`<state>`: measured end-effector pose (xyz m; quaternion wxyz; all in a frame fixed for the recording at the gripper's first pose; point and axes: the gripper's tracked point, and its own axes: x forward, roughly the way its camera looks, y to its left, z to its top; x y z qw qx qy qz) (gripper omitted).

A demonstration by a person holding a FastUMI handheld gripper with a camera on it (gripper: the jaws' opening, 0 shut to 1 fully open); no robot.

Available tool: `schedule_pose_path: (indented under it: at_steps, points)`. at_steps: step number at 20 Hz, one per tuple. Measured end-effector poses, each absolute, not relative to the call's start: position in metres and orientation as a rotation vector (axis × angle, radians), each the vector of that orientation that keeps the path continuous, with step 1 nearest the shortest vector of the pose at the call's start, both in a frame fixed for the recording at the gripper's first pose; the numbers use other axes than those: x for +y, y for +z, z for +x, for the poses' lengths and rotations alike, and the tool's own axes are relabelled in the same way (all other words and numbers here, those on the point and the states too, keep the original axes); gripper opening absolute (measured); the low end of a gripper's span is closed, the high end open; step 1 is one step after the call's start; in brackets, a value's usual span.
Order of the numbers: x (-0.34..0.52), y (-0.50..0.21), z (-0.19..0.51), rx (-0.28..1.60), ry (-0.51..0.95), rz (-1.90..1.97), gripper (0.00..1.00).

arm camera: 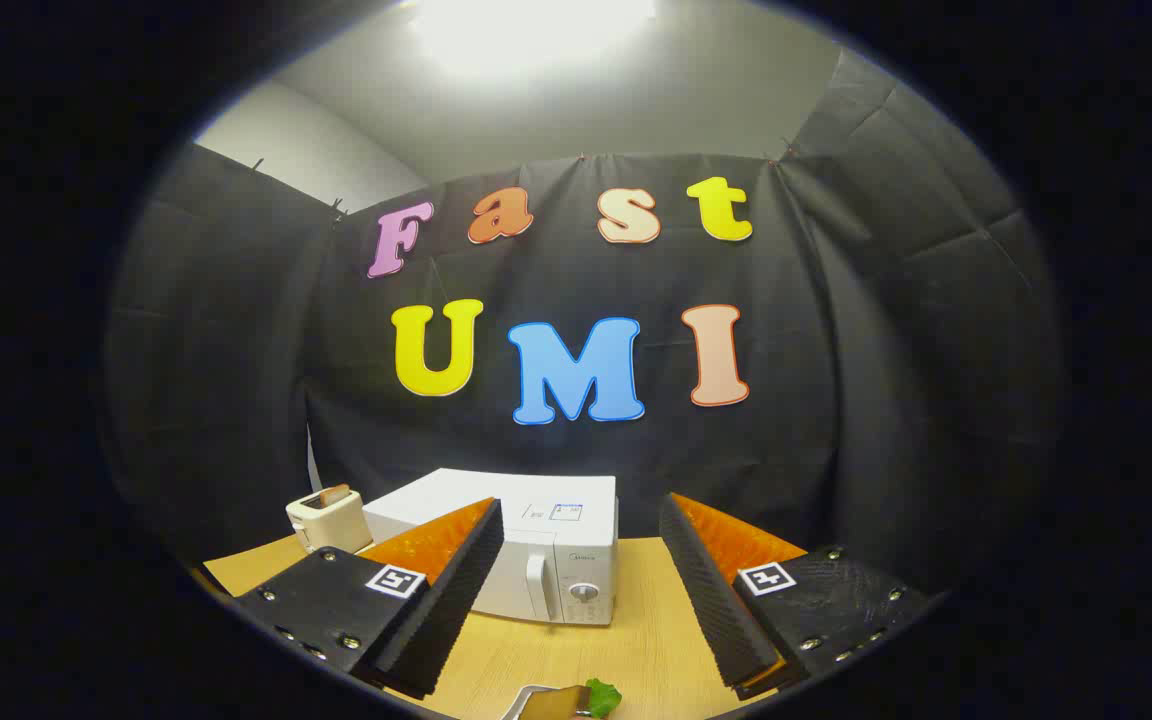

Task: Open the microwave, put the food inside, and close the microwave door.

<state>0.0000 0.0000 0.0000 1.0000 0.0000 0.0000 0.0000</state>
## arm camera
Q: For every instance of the brown bread sandwich with lettuce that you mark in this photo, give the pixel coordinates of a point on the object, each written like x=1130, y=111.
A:
x=561, y=705

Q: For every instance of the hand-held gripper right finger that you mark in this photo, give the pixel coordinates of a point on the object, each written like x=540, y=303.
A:
x=716, y=600

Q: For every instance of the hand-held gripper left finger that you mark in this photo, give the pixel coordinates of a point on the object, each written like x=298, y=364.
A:
x=446, y=610

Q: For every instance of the white microwave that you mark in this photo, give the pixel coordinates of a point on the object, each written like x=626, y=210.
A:
x=556, y=560

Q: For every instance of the white toaster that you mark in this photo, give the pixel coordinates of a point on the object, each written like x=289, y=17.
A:
x=331, y=520

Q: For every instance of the toast slice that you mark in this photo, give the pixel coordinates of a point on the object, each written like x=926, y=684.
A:
x=334, y=494

